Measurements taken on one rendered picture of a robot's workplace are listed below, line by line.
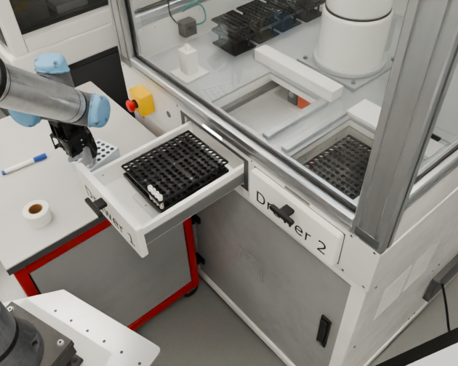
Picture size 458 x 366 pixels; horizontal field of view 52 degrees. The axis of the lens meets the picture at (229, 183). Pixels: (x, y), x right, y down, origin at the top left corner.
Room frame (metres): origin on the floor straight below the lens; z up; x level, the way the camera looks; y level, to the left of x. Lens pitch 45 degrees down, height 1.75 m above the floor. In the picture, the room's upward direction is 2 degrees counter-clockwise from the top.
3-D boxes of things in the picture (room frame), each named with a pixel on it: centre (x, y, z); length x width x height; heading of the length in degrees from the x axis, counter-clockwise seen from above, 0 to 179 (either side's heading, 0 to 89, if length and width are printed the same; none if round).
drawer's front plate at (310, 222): (0.74, -0.15, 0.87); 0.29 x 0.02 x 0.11; 39
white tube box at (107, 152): (1.08, 0.40, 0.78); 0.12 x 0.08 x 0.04; 145
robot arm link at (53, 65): (1.01, 0.42, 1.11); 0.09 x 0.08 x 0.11; 163
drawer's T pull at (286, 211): (0.73, -0.13, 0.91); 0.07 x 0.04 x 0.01; 39
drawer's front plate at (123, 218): (0.79, 0.30, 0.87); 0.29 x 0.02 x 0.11; 39
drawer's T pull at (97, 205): (0.77, 0.32, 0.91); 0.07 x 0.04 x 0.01; 39
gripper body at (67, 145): (1.01, 0.42, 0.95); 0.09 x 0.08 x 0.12; 145
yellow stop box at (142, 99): (1.24, 0.27, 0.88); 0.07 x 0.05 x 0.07; 39
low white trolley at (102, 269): (1.12, 0.54, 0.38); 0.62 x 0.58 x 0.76; 39
